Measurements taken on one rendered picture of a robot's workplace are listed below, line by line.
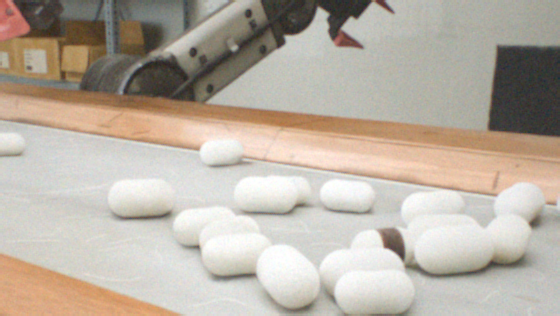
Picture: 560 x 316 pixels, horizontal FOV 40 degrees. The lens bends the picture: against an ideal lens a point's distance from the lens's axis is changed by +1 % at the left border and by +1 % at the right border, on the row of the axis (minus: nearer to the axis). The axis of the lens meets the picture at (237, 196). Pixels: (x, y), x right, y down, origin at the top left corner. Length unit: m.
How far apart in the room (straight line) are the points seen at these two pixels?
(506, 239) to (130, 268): 0.17
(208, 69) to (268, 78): 1.97
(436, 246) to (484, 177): 0.18
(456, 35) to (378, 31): 0.29
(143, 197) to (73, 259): 0.07
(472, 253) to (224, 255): 0.11
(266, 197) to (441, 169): 0.14
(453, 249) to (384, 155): 0.22
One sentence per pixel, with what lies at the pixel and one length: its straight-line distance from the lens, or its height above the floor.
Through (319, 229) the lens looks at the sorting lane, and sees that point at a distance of 0.41.
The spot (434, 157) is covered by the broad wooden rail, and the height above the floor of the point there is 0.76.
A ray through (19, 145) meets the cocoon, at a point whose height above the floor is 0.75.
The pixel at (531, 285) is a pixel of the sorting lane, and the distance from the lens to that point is 0.35.
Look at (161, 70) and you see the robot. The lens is 1.05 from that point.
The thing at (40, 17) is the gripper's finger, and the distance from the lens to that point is 0.75.
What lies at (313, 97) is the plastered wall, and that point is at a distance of 2.93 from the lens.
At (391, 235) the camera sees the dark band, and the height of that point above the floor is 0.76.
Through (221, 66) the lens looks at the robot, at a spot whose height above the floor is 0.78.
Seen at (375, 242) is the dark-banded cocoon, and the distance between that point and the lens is 0.34.
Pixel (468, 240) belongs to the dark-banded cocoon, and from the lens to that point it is 0.35.
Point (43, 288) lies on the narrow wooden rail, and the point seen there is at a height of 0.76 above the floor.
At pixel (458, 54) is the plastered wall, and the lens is 2.61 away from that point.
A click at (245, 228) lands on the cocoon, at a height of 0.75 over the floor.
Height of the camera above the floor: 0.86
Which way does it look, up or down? 14 degrees down
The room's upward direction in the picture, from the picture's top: straight up
